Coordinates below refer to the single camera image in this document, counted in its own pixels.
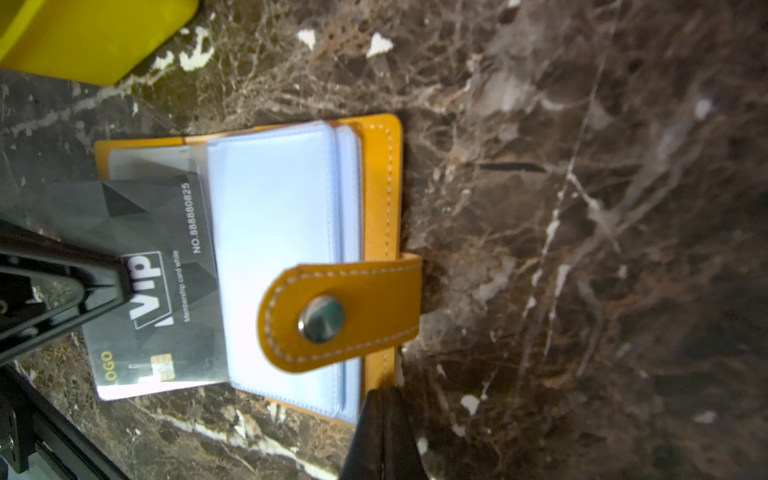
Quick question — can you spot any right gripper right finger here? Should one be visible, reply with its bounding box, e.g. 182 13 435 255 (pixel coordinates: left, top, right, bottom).
382 388 428 480

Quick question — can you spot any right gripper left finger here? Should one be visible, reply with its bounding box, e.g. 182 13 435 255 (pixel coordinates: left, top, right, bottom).
338 390 384 480

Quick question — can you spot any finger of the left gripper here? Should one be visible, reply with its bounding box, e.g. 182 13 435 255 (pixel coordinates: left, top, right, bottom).
1 221 133 365

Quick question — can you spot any yellow leather card holder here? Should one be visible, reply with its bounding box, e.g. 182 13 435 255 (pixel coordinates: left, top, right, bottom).
95 114 422 423

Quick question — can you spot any yellow plastic card tray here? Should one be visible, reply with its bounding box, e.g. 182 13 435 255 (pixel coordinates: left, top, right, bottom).
1 0 199 86

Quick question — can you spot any black front rail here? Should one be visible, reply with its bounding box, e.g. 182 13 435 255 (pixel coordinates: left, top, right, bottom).
1 366 127 479

